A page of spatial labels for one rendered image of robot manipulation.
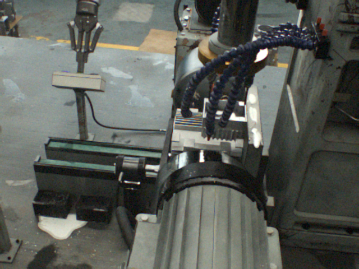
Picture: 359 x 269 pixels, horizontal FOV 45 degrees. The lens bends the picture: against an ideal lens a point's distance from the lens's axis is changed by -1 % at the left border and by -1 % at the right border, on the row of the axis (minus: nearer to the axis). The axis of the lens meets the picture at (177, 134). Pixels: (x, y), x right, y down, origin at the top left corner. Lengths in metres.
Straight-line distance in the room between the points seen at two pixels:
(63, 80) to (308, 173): 0.85
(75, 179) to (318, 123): 0.74
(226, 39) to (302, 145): 0.32
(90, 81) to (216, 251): 1.02
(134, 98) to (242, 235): 1.35
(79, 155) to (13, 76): 0.79
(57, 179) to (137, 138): 0.40
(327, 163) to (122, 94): 1.05
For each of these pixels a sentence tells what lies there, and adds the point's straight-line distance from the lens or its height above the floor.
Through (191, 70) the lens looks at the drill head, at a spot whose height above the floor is 1.14.
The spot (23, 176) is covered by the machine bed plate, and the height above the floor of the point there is 0.80.
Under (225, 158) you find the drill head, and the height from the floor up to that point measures 1.16.
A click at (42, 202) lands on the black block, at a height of 0.86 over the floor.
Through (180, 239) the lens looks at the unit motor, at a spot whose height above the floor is 1.35.
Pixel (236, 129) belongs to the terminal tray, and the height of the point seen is 1.11.
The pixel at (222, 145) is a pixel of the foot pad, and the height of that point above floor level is 1.08.
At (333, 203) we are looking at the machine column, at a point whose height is 0.99.
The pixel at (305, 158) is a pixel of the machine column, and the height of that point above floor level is 1.14.
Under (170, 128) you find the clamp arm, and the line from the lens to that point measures 1.33.
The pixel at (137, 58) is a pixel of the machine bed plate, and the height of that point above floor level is 0.80.
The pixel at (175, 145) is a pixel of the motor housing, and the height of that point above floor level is 1.05.
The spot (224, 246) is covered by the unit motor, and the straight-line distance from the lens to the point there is 0.59.
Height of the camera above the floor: 1.81
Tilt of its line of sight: 37 degrees down
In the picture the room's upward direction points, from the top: 4 degrees clockwise
